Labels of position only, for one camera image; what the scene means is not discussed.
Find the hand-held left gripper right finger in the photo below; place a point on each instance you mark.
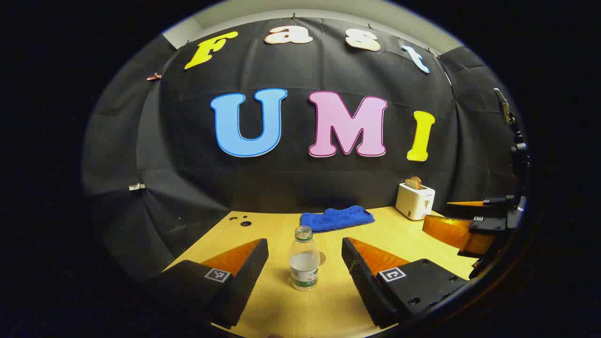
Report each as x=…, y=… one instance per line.
x=364, y=281

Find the white clip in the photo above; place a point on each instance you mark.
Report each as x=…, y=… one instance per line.
x=136, y=187

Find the blue towel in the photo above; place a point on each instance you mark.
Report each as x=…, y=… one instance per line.
x=335, y=218

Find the clear plastic water bottle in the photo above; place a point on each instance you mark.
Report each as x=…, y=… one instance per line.
x=304, y=267

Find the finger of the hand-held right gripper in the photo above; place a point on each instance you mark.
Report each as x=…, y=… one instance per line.
x=488, y=226
x=488, y=210

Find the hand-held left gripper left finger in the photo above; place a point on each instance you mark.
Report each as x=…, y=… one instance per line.
x=244, y=281

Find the toast slice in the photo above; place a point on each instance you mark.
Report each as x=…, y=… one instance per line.
x=413, y=182

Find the copper clip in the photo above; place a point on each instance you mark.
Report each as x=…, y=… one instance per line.
x=153, y=76

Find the black backdrop cloth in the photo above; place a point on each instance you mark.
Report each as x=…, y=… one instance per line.
x=188, y=141

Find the white toaster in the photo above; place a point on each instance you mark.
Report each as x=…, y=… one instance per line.
x=413, y=202

